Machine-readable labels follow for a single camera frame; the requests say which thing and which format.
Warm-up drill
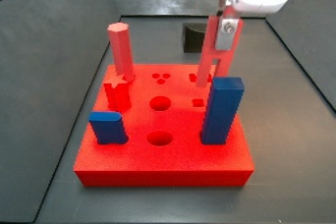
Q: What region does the pink octagonal tall peg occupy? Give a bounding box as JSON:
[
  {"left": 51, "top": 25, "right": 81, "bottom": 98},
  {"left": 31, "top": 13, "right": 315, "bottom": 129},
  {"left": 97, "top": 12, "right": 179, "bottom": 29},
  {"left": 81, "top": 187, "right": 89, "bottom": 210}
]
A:
[{"left": 107, "top": 23, "right": 134, "bottom": 82}]

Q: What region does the tall blue rectangular peg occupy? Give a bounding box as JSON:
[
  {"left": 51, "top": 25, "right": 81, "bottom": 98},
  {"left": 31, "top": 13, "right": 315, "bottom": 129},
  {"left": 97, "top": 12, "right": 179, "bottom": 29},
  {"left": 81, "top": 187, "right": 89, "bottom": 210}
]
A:
[{"left": 201, "top": 78, "right": 243, "bottom": 144}]

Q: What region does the short blue rounded peg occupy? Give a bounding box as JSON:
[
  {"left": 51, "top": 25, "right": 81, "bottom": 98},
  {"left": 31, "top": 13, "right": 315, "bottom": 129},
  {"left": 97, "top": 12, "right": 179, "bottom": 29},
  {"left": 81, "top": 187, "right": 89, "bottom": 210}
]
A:
[{"left": 89, "top": 112, "right": 127, "bottom": 144}]

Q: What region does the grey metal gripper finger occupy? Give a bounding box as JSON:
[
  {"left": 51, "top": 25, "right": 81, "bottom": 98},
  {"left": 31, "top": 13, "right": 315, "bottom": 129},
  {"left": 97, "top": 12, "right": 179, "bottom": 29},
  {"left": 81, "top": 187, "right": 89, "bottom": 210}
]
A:
[{"left": 214, "top": 6, "right": 238, "bottom": 50}]

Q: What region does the red peg board block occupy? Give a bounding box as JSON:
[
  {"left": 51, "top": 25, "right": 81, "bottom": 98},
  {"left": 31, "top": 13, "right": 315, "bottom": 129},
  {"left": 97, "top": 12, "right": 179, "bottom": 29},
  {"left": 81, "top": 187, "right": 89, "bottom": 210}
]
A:
[{"left": 73, "top": 64, "right": 254, "bottom": 187}]

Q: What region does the black curved holder stand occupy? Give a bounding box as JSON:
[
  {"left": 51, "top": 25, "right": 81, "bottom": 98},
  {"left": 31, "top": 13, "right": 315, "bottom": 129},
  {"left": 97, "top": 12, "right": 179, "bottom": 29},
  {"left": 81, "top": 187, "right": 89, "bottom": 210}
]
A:
[{"left": 182, "top": 23, "right": 206, "bottom": 53}]

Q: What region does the red star-shaped peg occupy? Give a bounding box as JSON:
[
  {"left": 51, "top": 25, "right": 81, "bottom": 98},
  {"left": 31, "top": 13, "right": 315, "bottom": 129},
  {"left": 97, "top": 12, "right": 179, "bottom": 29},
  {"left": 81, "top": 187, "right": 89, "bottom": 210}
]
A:
[{"left": 103, "top": 75, "right": 130, "bottom": 112}]

